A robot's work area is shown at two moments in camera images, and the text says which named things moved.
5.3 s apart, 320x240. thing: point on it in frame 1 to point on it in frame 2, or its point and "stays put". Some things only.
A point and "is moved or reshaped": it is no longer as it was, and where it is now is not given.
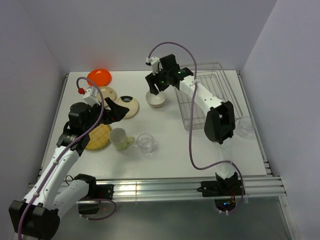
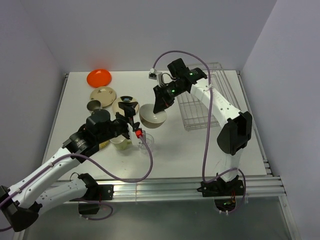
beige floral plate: x=107 y=92 stays put
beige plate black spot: x=128 y=102 stays put
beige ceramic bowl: x=155 y=100 is moved or reshaped
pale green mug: x=118 y=136 stays put
